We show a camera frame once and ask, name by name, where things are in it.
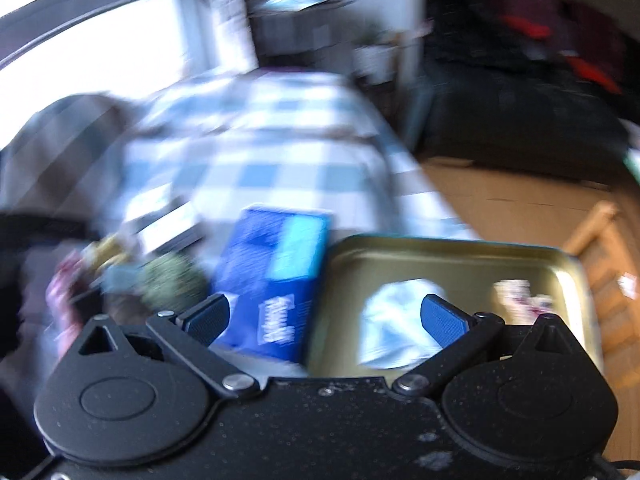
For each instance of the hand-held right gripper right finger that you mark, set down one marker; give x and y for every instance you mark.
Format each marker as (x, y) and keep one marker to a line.
(442, 322)

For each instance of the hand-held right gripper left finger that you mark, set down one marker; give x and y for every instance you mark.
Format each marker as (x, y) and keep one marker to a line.
(207, 317)

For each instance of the white pocket tissue pack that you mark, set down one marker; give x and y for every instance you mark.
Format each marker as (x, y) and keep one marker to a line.
(395, 325)

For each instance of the gold metal tin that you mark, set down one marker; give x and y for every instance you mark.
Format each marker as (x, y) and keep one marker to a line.
(450, 265)

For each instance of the green fuzzy object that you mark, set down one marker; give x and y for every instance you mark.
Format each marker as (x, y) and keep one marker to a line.
(172, 280)

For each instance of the blue tissue pack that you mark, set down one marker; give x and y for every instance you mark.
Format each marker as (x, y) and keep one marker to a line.
(270, 280)

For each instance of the small printed packet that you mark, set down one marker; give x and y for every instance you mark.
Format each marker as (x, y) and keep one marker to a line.
(520, 297)

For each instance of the white flat box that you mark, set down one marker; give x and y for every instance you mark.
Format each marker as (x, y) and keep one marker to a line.
(167, 225)

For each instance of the yellow object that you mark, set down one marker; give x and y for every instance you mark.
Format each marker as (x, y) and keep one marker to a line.
(107, 252)

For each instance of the pink object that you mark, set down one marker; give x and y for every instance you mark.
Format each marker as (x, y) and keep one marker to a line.
(62, 295)

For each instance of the wooden stool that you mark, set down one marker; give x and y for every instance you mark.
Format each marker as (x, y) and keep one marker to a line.
(605, 270)

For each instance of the checked blanket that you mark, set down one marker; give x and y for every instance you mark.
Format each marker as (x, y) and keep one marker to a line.
(280, 160)

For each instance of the black sofa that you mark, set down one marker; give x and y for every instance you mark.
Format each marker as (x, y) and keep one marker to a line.
(515, 110)

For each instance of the potted plant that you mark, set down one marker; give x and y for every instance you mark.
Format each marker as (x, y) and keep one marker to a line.
(372, 57)

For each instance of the dark window frame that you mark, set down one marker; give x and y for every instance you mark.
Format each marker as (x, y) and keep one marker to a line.
(85, 5)

